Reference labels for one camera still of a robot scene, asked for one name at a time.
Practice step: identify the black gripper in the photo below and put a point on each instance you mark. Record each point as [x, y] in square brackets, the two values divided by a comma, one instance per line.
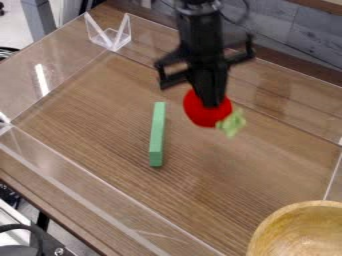
[204, 55]

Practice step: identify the green rectangular block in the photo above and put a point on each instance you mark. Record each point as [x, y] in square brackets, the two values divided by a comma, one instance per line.
[156, 136]

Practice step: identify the black equipment with screw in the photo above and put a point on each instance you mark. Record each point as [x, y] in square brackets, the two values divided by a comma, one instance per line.
[52, 246]

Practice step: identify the clear acrylic corner bracket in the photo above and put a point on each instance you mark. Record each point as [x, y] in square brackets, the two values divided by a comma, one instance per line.
[108, 38]

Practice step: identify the red plush fruit green stem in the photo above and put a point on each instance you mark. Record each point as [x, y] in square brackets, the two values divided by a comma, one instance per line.
[222, 117]

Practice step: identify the wooden bowl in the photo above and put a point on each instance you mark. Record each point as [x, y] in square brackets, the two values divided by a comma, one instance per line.
[302, 229]

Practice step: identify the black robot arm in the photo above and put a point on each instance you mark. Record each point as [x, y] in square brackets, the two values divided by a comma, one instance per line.
[198, 5]

